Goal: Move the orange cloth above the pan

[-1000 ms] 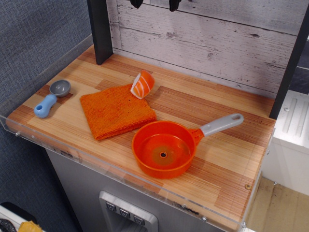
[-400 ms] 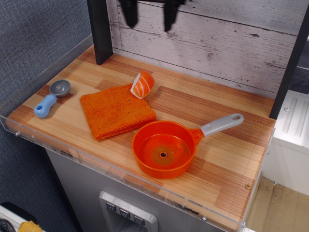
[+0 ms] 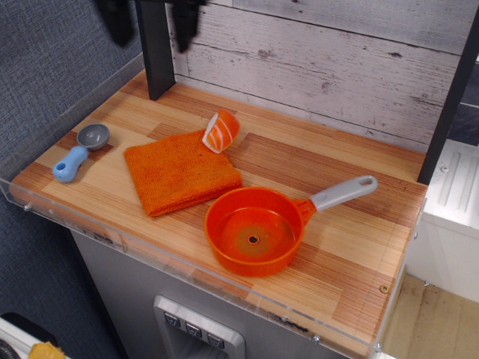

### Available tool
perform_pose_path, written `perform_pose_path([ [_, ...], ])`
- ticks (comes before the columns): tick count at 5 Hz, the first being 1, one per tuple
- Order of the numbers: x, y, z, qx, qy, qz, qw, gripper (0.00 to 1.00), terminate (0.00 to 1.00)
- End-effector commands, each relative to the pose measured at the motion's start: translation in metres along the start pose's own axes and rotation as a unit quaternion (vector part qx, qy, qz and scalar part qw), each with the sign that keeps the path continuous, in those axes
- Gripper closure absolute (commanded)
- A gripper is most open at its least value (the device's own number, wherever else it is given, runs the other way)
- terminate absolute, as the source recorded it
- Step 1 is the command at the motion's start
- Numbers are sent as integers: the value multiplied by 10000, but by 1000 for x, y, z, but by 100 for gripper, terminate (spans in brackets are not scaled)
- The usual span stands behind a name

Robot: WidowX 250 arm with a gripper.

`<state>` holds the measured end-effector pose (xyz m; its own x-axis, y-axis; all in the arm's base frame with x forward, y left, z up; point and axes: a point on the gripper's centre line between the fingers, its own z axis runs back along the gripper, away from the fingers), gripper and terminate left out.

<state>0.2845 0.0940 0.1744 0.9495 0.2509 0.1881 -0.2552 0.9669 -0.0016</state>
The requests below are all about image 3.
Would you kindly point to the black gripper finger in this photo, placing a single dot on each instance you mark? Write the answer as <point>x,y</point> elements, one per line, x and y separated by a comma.
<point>116,16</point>
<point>185,18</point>

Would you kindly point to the orange cloth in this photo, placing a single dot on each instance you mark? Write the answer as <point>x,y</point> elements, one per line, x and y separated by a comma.
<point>178,172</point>

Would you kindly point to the toy salmon sushi piece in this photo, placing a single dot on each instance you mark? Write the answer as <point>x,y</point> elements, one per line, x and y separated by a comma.
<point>221,131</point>

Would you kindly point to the blue grey toy scoop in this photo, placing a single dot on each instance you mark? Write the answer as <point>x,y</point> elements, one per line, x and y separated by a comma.
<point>90,138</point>

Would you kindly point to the clear acrylic table guard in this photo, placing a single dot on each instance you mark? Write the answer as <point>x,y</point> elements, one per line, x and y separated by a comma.
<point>308,122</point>

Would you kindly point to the silver dispenser button panel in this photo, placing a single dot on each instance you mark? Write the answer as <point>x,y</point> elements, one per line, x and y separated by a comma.
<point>189,334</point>

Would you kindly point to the yellow object bottom left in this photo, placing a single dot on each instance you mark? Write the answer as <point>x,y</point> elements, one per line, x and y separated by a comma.
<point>45,351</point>

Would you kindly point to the white ribbed appliance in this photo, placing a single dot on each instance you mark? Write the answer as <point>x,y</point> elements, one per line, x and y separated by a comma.
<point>444,248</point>

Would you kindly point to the black left shelf post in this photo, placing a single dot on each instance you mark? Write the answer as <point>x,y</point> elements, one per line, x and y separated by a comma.
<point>156,47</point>

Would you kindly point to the black shelf post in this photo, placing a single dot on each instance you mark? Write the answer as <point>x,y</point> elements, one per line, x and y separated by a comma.
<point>452,102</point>
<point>156,47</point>

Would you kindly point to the orange toy pan grey handle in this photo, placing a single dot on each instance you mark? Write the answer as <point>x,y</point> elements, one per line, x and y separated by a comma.
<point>255,231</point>

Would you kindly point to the black right shelf post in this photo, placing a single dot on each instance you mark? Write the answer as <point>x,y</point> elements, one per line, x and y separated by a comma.
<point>452,102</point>

